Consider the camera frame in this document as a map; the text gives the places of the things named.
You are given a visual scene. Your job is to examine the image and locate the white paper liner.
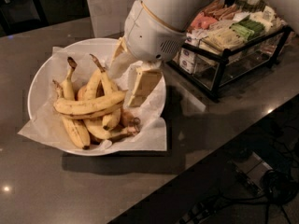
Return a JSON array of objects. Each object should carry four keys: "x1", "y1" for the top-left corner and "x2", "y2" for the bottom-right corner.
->
[{"x1": 17, "y1": 41, "x2": 168, "y2": 152}]

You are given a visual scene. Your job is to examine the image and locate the grey box on floor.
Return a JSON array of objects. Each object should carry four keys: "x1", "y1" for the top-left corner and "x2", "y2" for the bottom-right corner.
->
[{"x1": 232, "y1": 152, "x2": 272, "y2": 196}]

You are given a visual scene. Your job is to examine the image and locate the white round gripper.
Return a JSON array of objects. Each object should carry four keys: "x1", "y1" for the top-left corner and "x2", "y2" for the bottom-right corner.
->
[{"x1": 108, "y1": 0, "x2": 186, "y2": 107}]

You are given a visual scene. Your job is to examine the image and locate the dark appliance with blue light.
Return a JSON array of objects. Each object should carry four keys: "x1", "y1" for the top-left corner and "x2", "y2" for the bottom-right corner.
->
[{"x1": 0, "y1": 0, "x2": 49, "y2": 35}]

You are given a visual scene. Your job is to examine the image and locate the short upright yellow banana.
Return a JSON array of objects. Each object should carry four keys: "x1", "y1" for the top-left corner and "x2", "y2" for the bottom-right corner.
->
[{"x1": 91, "y1": 55, "x2": 121, "y2": 131}]

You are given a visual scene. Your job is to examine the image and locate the long curved yellow banana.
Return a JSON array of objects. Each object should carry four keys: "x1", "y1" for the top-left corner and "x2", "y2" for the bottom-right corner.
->
[{"x1": 83, "y1": 69, "x2": 140, "y2": 140}]

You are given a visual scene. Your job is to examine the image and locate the black cable on floor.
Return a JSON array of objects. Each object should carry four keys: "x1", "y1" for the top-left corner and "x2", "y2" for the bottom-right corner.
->
[{"x1": 178, "y1": 168, "x2": 299, "y2": 224}]

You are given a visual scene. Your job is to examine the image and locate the black wire condiment rack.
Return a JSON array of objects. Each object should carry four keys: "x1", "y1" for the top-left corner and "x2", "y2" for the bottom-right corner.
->
[{"x1": 169, "y1": 0, "x2": 292, "y2": 99}]

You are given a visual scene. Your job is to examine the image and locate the white bowl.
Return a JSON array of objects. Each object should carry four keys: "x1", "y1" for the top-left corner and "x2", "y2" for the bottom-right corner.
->
[{"x1": 27, "y1": 37, "x2": 167, "y2": 157}]

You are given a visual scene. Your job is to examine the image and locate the green packets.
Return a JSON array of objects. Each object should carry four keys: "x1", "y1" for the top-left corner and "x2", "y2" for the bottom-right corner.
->
[{"x1": 230, "y1": 19, "x2": 264, "y2": 41}]

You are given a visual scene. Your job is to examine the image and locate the pink sweetener packets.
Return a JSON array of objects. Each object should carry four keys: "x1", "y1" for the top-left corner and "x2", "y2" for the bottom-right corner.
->
[{"x1": 191, "y1": 12, "x2": 217, "y2": 29}]

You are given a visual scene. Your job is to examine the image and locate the white paper bag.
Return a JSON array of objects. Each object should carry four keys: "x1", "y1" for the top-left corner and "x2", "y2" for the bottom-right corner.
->
[{"x1": 87, "y1": 0, "x2": 135, "y2": 37}]

